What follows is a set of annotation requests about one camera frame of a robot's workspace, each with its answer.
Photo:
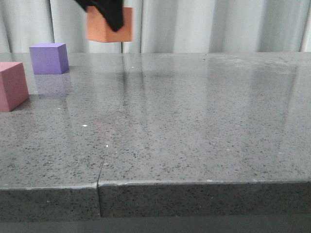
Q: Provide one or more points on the orange foam cube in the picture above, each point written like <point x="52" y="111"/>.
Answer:
<point x="97" y="28"/>

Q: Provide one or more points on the purple foam cube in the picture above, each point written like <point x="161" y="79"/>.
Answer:
<point x="49" y="58"/>

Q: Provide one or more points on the pink foam cube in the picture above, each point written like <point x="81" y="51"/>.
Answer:
<point x="13" y="86"/>

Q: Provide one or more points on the grey-green curtain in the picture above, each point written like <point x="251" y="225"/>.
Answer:
<point x="164" y="26"/>

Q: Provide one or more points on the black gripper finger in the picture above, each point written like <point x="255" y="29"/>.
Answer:
<point x="111" y="10"/>

